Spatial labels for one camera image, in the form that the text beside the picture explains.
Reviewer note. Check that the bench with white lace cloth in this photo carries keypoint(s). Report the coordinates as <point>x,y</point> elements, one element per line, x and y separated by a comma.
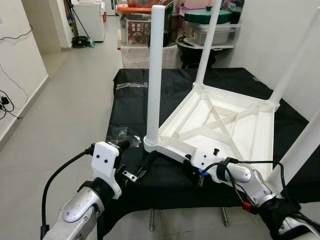
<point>137,57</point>

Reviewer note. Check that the metal folding table frame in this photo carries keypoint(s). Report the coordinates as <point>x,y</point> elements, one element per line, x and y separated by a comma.
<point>152,220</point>

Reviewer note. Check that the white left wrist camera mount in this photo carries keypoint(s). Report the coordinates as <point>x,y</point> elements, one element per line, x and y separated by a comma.
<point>106,160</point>

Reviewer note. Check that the black round wok stand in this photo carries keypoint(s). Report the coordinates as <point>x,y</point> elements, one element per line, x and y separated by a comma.
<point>187,55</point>

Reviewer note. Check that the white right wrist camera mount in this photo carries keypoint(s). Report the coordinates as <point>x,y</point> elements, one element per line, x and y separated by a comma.
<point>205,159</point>

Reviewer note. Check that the clear plastic container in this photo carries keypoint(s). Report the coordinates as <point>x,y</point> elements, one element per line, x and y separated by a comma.
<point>227,34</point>

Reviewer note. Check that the dark framed picture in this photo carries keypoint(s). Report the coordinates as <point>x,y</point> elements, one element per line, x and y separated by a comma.
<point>237,10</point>

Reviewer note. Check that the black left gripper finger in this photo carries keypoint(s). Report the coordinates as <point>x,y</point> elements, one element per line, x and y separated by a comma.
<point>146,165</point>
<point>123,145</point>

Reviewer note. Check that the black floor mop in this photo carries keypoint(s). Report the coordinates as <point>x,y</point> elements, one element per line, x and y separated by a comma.
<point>81,42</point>

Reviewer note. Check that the green pot with lid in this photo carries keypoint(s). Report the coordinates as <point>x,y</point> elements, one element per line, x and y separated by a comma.
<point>200,16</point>

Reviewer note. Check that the black plastic bag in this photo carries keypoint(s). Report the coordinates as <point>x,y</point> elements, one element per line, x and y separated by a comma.
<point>171,30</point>

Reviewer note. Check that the crinkled clear tape strip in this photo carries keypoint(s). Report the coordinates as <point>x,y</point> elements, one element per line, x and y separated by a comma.
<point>132,85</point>

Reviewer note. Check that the white plastic table top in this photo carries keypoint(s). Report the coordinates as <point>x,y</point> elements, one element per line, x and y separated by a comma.
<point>250,140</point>

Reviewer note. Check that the white cabinet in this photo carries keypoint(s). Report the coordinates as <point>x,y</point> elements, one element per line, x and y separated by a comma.
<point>90,20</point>

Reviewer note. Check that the square clear tape patch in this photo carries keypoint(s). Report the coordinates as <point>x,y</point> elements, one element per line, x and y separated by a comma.
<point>122,136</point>

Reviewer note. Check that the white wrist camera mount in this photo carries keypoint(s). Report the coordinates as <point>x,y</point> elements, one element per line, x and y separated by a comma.
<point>205,159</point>
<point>106,160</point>

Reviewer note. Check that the black table cloth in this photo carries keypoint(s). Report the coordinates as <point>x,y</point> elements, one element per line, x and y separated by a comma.
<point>130,110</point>

